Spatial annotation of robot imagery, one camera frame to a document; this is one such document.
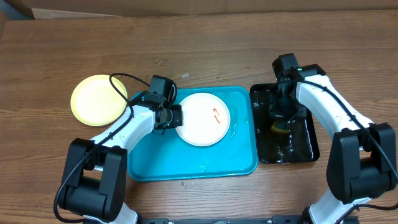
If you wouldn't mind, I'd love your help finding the green yellow sponge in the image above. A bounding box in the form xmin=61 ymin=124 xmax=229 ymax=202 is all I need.
xmin=270 ymin=121 xmax=290 ymax=134

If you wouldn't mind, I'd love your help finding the white plate with stain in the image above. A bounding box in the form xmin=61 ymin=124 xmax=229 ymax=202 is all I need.
xmin=176 ymin=93 xmax=231 ymax=147

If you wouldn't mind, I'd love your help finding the yellow plate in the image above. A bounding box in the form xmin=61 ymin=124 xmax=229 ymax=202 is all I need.
xmin=70 ymin=75 xmax=127 ymax=126

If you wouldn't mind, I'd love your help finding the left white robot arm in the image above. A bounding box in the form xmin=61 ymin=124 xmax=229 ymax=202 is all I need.
xmin=53 ymin=105 xmax=183 ymax=223

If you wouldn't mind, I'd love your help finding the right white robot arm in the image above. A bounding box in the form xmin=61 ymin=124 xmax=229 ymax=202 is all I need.
xmin=269 ymin=61 xmax=397 ymax=223

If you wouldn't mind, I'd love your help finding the black water tray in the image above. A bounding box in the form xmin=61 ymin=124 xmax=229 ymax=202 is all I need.
xmin=249 ymin=83 xmax=320 ymax=164

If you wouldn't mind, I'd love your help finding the teal plastic tray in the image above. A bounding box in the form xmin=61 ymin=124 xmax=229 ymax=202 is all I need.
xmin=127 ymin=86 xmax=258 ymax=182

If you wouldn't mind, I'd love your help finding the brown cardboard panel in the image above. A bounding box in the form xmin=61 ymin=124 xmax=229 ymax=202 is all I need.
xmin=7 ymin=0 xmax=397 ymax=17

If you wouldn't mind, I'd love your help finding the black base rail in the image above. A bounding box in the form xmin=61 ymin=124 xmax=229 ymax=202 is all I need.
xmin=83 ymin=215 xmax=360 ymax=224

